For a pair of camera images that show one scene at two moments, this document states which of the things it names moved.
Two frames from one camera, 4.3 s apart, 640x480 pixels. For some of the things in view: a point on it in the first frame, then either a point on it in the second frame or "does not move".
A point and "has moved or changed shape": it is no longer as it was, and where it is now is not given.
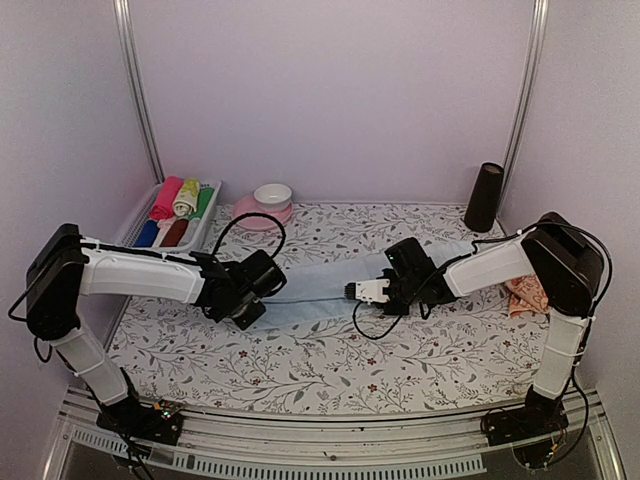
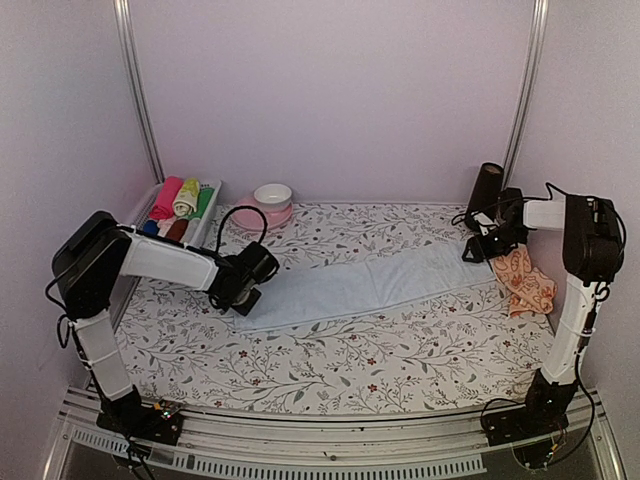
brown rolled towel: x=174 y=233 does not move
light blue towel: x=315 y=284 has moved or changed shape
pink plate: x=246 y=205 does not move
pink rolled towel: x=163 y=206 does not move
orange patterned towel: x=527 y=294 does not move
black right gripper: x=394 y=311 to x=481 y=251
